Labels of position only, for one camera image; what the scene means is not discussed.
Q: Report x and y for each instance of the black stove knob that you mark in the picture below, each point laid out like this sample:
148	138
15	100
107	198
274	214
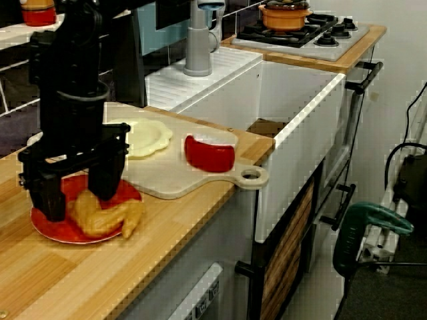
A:
348	23
339	30
326	40

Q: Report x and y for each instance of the wood-pattern cabinet door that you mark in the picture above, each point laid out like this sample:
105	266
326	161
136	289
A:
287	253

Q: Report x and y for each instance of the orange toy pot with lid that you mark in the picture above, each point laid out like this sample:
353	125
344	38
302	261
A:
283	18

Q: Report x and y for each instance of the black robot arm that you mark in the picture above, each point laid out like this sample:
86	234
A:
70	46

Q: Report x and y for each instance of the pale wooden cutting board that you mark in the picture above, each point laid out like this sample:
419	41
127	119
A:
166	180

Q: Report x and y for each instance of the black upright post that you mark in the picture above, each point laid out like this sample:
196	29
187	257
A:
133	66

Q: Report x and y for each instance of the white tiled shelf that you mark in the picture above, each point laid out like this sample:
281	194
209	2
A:
13	35

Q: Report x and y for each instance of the red round plate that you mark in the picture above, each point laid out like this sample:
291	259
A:
53	230

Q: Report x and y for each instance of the black device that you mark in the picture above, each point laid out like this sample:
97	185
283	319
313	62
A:
413	180

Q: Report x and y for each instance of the grey and black toy hob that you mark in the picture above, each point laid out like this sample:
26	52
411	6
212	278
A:
300	50

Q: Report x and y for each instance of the brown toy chicken wing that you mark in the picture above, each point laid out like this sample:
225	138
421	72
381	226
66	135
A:
100	220

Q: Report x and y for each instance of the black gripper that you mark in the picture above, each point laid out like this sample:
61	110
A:
73	116

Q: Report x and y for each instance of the black rectangular panel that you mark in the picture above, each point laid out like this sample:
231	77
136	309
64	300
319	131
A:
170	13

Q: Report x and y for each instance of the grey toy dishwasher panel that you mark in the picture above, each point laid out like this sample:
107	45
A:
203	293

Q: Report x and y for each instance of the grey toy faucet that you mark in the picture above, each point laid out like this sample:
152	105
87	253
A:
198	50

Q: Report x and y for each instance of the white aluminium frame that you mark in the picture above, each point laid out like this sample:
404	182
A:
377	250

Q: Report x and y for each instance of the white toy sink basin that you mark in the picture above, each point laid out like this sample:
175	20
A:
300	150

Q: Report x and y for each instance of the cream flower-shaped plate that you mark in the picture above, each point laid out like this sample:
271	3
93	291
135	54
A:
150	136

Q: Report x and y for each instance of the red and yellow toy bottle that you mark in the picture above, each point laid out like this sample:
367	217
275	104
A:
38	15

